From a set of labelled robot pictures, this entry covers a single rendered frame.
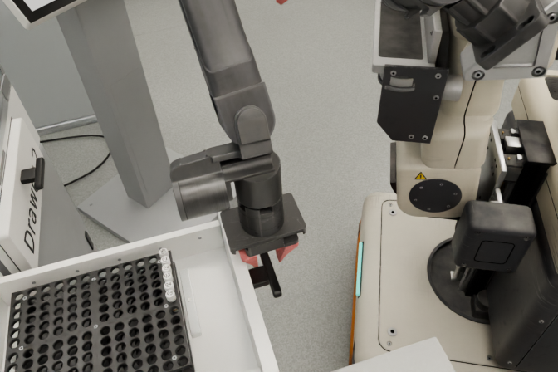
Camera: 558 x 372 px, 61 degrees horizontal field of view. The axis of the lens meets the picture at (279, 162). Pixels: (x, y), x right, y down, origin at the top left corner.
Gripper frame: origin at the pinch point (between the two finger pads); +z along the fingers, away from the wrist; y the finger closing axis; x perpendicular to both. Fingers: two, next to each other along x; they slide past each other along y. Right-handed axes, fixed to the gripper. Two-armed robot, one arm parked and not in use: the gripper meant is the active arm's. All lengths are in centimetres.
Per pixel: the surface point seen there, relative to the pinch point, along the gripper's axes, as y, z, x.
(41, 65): 56, 53, -161
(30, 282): 33.7, 1.7, -8.8
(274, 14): -69, 89, -230
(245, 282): 4.1, -2.9, 4.6
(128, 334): 20.2, -0.3, 5.2
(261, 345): 4.4, -2.9, 13.3
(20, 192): 35.1, -1.0, -25.5
